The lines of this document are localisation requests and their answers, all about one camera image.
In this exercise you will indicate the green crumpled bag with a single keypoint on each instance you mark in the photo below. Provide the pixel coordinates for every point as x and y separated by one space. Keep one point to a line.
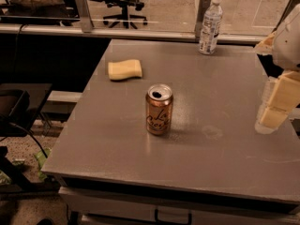
41 159

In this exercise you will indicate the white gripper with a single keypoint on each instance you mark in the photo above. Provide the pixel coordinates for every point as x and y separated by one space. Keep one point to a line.
290 49

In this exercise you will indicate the grey metal post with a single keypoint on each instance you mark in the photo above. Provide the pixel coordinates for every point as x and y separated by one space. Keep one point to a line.
202 7
84 14

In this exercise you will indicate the white drawer cabinet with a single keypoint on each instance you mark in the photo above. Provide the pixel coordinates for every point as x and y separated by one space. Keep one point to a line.
108 208

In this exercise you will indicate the orange LaCroix soda can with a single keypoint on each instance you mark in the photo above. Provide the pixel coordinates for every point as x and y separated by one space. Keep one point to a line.
159 108

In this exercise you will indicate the grey metal post left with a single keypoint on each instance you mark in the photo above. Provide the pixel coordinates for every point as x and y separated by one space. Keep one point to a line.
84 14

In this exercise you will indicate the yellow sponge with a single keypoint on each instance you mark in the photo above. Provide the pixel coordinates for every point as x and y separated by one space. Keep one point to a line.
131 68

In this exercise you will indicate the clear plastic water bottle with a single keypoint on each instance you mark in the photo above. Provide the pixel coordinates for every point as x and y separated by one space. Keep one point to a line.
210 27

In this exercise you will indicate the black side table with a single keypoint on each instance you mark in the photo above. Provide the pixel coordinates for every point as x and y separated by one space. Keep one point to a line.
21 104

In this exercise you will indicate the grey metal rail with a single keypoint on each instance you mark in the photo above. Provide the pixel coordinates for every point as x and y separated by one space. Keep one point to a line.
6 28

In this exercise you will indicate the grey metal post right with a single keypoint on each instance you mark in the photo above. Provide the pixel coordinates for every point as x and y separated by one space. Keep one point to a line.
202 7

